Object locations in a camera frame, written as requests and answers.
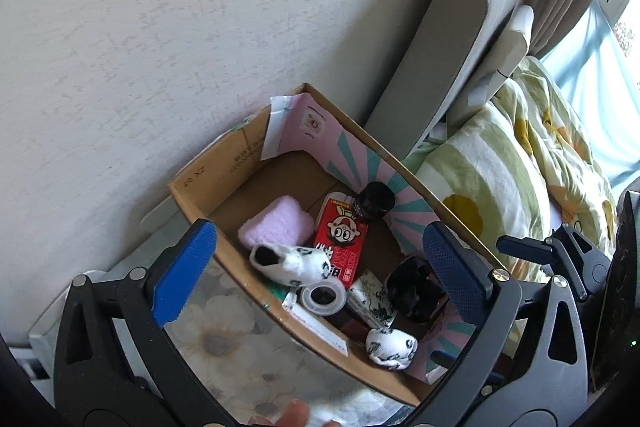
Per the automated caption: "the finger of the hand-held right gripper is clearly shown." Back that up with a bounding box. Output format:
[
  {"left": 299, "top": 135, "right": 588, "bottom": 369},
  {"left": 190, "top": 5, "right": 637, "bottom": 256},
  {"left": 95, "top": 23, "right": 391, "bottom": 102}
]
[
  {"left": 496, "top": 227, "right": 613, "bottom": 303},
  {"left": 429, "top": 351, "right": 509, "bottom": 396}
]

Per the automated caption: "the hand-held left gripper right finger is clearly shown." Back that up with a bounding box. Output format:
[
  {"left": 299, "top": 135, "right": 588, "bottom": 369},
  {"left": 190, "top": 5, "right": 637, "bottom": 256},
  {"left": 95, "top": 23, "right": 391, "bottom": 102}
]
[{"left": 410, "top": 222, "right": 590, "bottom": 427}]

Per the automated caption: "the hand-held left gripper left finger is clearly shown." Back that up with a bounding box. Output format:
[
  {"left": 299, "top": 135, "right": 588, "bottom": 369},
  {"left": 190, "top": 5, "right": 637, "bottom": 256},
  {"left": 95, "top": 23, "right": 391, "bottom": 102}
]
[{"left": 50, "top": 219, "right": 219, "bottom": 427}]

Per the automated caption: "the black sock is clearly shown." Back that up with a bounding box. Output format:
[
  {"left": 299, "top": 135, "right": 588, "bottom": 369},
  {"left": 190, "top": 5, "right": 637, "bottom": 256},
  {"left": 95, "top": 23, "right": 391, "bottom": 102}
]
[{"left": 387, "top": 257, "right": 449, "bottom": 323}]

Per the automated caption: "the panda print sock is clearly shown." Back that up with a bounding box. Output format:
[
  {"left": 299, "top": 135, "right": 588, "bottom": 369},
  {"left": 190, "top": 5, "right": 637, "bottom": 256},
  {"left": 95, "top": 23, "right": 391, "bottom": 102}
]
[
  {"left": 249, "top": 244, "right": 334, "bottom": 286},
  {"left": 365, "top": 327, "right": 419, "bottom": 371}
]

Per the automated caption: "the pink fluffy cloth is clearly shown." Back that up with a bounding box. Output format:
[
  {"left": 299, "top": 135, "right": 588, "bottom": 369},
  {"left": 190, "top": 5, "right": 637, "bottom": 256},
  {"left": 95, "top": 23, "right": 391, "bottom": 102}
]
[{"left": 237, "top": 195, "right": 316, "bottom": 253}]

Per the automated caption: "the black bottle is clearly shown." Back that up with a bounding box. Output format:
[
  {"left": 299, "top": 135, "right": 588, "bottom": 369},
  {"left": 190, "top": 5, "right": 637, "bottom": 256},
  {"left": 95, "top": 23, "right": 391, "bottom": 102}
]
[{"left": 352, "top": 181, "right": 397, "bottom": 223}]

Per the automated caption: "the red snack packet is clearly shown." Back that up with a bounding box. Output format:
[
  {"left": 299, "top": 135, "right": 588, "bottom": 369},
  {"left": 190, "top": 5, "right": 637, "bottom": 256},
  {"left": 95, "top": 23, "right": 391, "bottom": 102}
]
[{"left": 313, "top": 192, "right": 369, "bottom": 286}]

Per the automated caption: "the clear tape roll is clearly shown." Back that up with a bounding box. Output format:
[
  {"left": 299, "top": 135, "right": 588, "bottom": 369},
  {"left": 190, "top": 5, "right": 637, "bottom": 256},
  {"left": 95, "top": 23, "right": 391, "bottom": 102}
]
[{"left": 299, "top": 279, "right": 347, "bottom": 316}]

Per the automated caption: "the cardboard box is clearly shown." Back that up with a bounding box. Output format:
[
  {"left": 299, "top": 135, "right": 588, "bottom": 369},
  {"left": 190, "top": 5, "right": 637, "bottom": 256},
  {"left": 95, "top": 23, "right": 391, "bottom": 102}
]
[{"left": 167, "top": 82, "right": 511, "bottom": 408}]

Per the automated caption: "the person's left hand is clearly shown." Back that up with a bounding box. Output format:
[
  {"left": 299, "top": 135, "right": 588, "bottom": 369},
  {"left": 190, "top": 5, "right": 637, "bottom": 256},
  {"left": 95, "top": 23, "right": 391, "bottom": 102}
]
[{"left": 249, "top": 399, "right": 337, "bottom": 427}]

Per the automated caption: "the floral blanket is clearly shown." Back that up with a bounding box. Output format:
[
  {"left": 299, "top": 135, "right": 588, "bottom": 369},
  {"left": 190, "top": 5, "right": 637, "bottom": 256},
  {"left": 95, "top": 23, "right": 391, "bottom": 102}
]
[{"left": 405, "top": 57, "right": 622, "bottom": 284}]

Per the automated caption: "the black white printed packet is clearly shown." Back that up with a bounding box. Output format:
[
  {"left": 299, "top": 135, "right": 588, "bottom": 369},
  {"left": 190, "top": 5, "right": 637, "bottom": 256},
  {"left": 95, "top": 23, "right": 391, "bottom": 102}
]
[{"left": 347, "top": 269, "right": 399, "bottom": 328}]

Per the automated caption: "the long pale flat box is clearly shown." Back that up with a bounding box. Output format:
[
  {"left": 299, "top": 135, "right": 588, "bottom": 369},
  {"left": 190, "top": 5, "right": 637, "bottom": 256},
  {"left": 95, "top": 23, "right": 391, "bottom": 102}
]
[{"left": 281, "top": 299, "right": 351, "bottom": 357}]

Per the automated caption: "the light blue curtain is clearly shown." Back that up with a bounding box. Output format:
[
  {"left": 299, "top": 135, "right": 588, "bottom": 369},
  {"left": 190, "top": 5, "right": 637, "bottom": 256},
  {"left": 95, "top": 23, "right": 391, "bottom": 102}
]
[{"left": 542, "top": 0, "right": 640, "bottom": 188}]

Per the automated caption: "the white paper flap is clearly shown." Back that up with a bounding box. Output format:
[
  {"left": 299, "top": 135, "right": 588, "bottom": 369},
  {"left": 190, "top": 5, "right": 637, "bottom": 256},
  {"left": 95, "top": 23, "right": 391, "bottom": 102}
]
[{"left": 262, "top": 94, "right": 294, "bottom": 160}]

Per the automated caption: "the small grey headboard cushion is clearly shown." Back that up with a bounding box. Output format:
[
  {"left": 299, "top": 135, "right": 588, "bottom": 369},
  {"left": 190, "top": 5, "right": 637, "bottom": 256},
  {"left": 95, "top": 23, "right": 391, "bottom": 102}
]
[{"left": 445, "top": 5, "right": 535, "bottom": 128}]

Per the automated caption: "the large grey headboard cushion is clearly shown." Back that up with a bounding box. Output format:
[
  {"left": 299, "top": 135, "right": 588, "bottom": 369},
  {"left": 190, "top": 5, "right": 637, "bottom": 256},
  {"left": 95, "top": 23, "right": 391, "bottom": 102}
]
[{"left": 364, "top": 0, "right": 524, "bottom": 158}]

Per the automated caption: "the white wall trim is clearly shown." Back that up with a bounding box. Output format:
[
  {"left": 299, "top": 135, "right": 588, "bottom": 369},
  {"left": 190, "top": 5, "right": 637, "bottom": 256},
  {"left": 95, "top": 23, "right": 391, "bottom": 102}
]
[{"left": 27, "top": 197, "right": 186, "bottom": 359}]

